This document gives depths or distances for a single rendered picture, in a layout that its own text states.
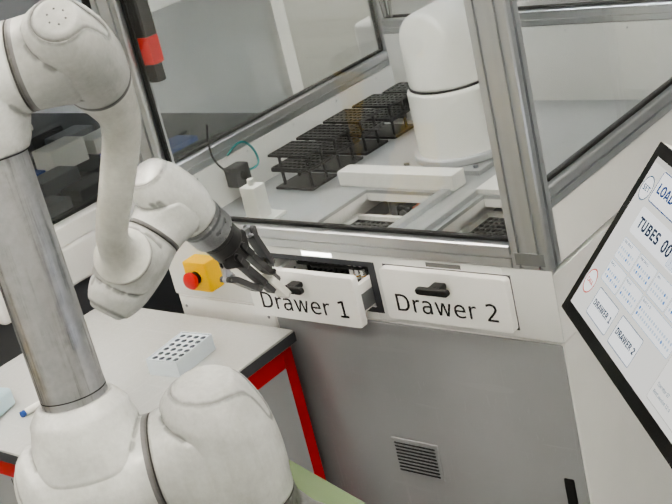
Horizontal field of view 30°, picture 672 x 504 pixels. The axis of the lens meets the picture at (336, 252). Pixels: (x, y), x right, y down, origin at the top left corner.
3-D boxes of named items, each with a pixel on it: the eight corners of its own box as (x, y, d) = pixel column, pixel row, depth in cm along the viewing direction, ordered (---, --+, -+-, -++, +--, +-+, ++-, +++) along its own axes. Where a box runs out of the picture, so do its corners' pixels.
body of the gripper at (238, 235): (220, 254, 230) (248, 279, 237) (238, 215, 233) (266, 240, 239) (191, 251, 235) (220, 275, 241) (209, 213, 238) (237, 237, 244)
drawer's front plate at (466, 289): (514, 334, 231) (504, 280, 227) (389, 317, 249) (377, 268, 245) (519, 329, 232) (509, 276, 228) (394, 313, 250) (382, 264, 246)
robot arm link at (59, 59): (125, 29, 184) (36, 54, 184) (87, -38, 167) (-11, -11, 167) (140, 107, 179) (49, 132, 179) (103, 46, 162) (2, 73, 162)
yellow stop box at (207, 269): (210, 294, 276) (201, 265, 273) (187, 291, 280) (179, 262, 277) (225, 284, 279) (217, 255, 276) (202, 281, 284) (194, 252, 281)
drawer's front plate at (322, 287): (363, 329, 247) (351, 278, 243) (256, 314, 265) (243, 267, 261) (368, 324, 248) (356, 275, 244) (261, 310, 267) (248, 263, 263)
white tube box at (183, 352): (180, 378, 259) (175, 362, 257) (150, 374, 263) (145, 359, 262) (216, 349, 268) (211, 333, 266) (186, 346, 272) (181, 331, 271)
